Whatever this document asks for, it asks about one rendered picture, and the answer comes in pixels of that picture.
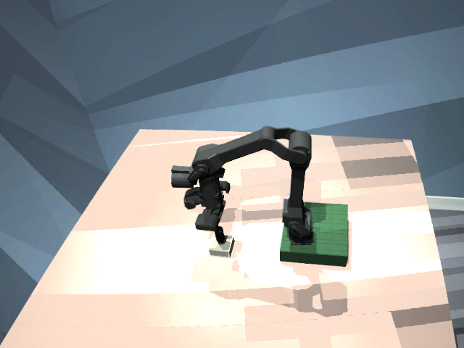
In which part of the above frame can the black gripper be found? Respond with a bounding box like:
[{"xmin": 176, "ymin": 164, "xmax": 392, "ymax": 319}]
[{"xmin": 194, "ymin": 181, "xmax": 231, "ymax": 231}]

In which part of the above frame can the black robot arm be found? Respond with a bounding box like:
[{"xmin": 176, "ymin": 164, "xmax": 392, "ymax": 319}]
[{"xmin": 171, "ymin": 125, "xmax": 312, "ymax": 245}]

